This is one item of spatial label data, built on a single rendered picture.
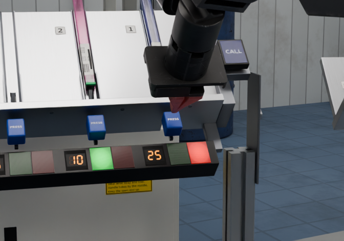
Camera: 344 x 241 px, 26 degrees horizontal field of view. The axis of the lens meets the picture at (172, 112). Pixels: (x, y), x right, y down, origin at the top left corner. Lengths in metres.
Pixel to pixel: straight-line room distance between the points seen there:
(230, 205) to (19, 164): 0.34
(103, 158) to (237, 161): 0.22
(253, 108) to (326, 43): 4.32
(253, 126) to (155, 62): 0.25
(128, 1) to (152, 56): 0.75
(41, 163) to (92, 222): 0.43
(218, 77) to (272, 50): 4.22
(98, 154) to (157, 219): 0.44
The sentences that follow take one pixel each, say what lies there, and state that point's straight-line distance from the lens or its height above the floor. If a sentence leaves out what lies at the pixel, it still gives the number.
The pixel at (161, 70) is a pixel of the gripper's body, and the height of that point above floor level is 0.79.
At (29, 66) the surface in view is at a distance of 1.11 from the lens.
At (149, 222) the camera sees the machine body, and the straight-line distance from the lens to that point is 1.46.
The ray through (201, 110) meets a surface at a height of 0.71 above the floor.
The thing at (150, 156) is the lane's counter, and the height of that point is 0.66.
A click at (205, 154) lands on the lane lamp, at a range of 1.06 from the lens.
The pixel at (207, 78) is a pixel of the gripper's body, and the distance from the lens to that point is 0.96.
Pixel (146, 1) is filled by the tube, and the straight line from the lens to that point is 1.21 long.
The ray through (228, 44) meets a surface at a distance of 1.13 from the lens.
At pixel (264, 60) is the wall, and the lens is 5.15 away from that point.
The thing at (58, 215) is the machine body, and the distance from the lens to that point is 1.42.
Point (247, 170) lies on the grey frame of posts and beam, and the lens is 1.15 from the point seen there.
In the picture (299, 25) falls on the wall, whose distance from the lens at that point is 5.30.
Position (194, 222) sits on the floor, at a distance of 2.81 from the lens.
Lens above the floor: 0.91
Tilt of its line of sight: 10 degrees down
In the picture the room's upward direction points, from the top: straight up
